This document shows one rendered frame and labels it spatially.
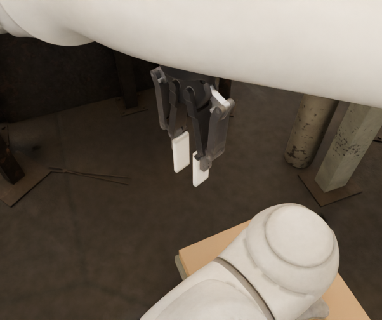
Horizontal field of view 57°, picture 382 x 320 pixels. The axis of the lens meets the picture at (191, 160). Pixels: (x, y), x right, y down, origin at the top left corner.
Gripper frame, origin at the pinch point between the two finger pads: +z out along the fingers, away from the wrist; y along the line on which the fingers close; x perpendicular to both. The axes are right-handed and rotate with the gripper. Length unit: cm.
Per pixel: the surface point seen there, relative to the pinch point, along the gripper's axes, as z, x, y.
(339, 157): 45, 68, 3
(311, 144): 50, 73, -9
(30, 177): 64, -7, -84
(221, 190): 66, 43, -26
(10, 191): 64, -16, -84
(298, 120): 41, 71, -16
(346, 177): 59, 75, 6
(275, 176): 65, 63, -16
